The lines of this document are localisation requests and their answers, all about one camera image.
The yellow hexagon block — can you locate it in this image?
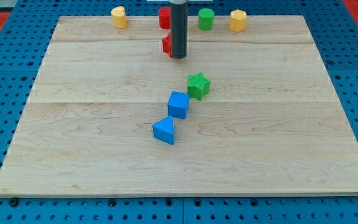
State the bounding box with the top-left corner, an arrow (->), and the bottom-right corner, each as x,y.
229,9 -> 247,32

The green star block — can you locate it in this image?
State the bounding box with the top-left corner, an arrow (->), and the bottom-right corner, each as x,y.
187,72 -> 210,101

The red cylinder block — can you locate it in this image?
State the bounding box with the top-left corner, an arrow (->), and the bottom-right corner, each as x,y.
158,7 -> 170,29

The blue triangle block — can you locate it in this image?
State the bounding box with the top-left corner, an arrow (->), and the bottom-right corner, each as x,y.
152,116 -> 174,145

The wooden board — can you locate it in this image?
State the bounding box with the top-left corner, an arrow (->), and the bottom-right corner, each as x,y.
0,16 -> 358,198

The yellow heart block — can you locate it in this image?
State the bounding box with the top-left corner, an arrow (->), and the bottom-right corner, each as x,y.
111,6 -> 127,29

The red block behind rod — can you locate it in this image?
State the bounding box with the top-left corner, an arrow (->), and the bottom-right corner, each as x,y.
162,32 -> 173,58

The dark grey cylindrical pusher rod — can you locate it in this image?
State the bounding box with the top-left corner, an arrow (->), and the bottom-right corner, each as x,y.
169,0 -> 188,59

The blue cube block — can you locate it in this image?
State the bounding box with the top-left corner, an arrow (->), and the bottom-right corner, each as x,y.
167,91 -> 190,119

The green cylinder block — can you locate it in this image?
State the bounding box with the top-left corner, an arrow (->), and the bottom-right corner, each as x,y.
198,8 -> 214,30

